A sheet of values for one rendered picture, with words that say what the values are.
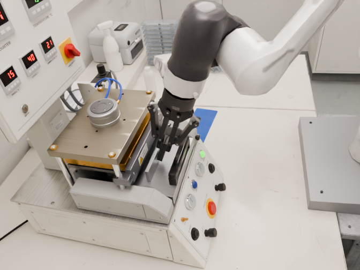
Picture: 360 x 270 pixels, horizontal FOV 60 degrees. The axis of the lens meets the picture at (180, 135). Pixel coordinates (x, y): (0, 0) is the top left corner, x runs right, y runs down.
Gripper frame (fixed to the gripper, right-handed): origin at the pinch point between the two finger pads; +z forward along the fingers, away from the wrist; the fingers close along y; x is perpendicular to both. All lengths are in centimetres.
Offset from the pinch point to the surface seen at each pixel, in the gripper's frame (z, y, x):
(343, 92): 67, 116, 191
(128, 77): 37, -33, 70
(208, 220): 18.2, 19.0, -4.0
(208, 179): 14.9, 15.7, 8.0
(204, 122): 26, 10, 45
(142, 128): -1.0, -7.2, 3.4
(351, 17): 15, 91, 205
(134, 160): -1.3, -5.1, -8.1
